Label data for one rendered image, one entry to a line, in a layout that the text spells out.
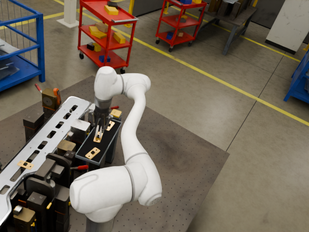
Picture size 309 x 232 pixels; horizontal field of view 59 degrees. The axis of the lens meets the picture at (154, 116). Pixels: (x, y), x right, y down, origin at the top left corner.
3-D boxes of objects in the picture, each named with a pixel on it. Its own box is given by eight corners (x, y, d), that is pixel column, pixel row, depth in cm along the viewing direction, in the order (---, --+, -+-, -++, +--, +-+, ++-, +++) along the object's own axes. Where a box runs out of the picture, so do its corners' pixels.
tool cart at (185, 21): (176, 37, 601) (189, -9, 541) (192, 47, 581) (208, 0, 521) (151, 43, 548) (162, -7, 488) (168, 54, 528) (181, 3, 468)
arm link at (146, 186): (154, 149, 106) (121, 154, 100) (174, 189, 95) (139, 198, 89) (145, 168, 115) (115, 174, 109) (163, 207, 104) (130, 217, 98)
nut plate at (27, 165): (16, 165, 152) (16, 163, 151) (20, 159, 155) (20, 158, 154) (30, 170, 151) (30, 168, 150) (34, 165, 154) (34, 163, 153)
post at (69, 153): (66, 190, 180) (67, 149, 155) (73, 193, 180) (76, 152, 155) (62, 197, 176) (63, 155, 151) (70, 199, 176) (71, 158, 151)
